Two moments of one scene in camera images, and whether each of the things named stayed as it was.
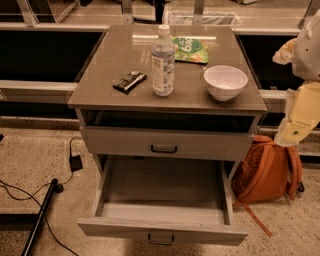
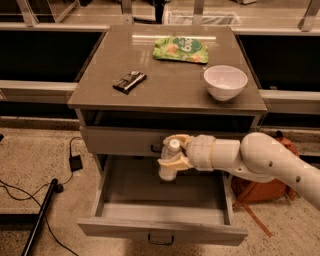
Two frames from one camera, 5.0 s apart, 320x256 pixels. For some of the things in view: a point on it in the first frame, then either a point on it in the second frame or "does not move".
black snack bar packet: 130,81 does not move
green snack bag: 191,50 does not move
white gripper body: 308,55 -> 200,152
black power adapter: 76,163 does not move
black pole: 55,188 does not move
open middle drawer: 165,201 does not move
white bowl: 225,82 does not move
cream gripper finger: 303,113 -> 177,163
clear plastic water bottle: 163,63 -> 167,173
